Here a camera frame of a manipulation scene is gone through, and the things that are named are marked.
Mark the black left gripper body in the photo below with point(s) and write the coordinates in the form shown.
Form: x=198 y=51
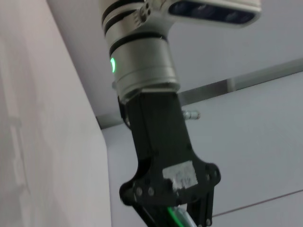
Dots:
x=161 y=142

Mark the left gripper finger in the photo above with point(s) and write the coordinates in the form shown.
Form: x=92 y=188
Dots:
x=203 y=208
x=149 y=216

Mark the green zip document bag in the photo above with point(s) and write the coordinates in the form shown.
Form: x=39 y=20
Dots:
x=181 y=217

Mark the silver bolt on left gripper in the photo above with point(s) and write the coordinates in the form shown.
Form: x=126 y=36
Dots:
x=191 y=115

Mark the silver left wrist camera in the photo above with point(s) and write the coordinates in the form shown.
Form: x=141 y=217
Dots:
x=213 y=11

